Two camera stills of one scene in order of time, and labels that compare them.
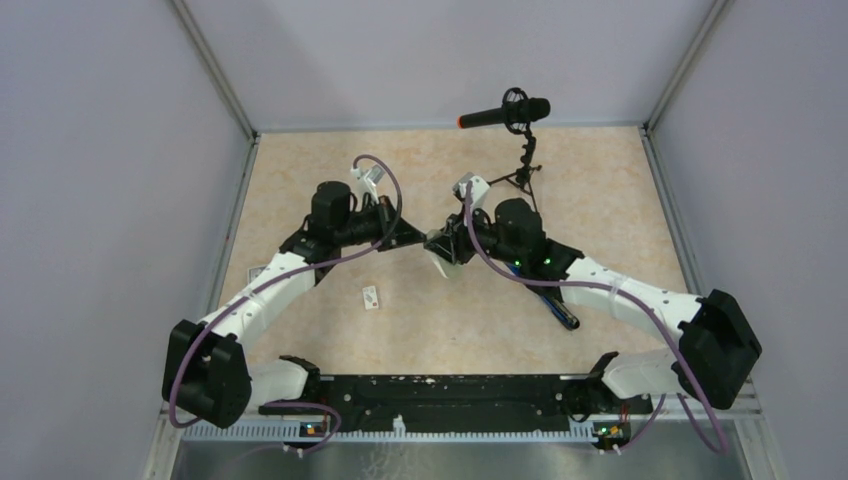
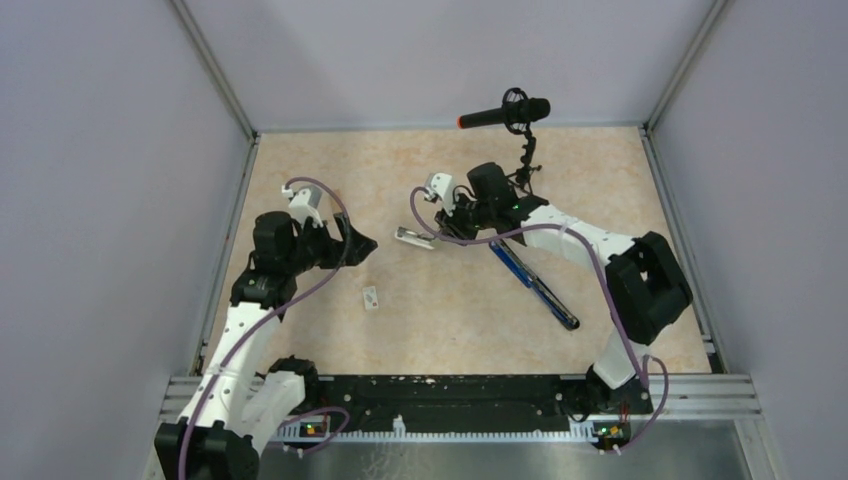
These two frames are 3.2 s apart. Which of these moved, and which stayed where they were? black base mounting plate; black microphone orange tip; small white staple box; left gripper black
Moved: left gripper black
Stayed: black microphone orange tip; black base mounting plate; small white staple box
